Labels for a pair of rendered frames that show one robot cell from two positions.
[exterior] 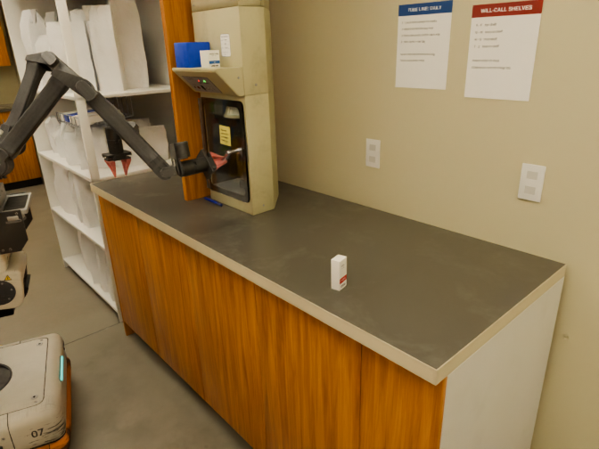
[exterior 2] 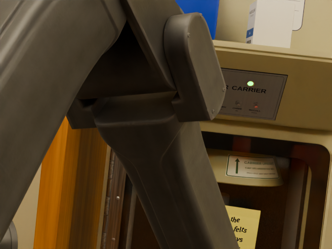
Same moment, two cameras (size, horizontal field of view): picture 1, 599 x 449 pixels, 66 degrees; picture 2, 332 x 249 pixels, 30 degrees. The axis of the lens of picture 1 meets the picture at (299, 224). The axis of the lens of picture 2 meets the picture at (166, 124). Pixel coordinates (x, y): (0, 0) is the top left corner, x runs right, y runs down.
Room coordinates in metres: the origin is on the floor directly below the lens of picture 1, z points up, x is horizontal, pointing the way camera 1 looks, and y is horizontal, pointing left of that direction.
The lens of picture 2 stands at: (1.35, 1.01, 1.44)
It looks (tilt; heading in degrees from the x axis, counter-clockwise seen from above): 3 degrees down; 312
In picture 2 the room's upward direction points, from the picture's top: 6 degrees clockwise
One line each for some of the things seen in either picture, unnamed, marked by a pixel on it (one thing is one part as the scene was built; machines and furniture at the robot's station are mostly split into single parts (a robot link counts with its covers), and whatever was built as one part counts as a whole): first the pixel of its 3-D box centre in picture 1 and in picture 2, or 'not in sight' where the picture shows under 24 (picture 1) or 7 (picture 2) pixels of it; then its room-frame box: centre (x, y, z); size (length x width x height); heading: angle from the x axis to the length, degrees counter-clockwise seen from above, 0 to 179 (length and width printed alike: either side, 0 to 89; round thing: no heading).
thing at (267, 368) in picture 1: (274, 314); not in sight; (1.79, 0.13, 0.45); 2.05 x 0.67 x 0.90; 41
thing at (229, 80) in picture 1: (207, 81); (234, 83); (1.84, 0.33, 1.46); 0.32 x 0.12 x 0.10; 41
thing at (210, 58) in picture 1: (209, 59); (269, 26); (1.82, 0.31, 1.54); 0.05 x 0.05 x 0.06; 46
